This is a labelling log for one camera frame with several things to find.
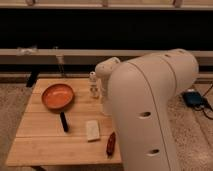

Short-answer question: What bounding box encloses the blue power adapter box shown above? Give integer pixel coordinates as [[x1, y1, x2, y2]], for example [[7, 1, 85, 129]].
[[182, 91, 204, 107]]

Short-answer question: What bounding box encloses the wooden table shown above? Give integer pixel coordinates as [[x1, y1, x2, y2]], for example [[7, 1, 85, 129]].
[[6, 78, 121, 166]]

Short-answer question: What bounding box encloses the white rectangular eraser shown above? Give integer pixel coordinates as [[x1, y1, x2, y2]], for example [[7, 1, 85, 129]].
[[86, 120, 100, 141]]

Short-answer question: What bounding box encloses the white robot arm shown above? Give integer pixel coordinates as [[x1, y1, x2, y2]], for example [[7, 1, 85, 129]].
[[95, 49, 199, 171]]

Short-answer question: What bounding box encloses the orange frying pan black handle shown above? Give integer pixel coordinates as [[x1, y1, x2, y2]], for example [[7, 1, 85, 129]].
[[41, 83, 74, 132]]

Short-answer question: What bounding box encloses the black cable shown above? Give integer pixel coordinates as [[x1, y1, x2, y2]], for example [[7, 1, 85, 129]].
[[199, 83, 213, 120]]

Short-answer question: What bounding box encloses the small clear glass bottle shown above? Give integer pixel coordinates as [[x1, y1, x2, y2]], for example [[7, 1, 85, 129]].
[[89, 71, 99, 98]]

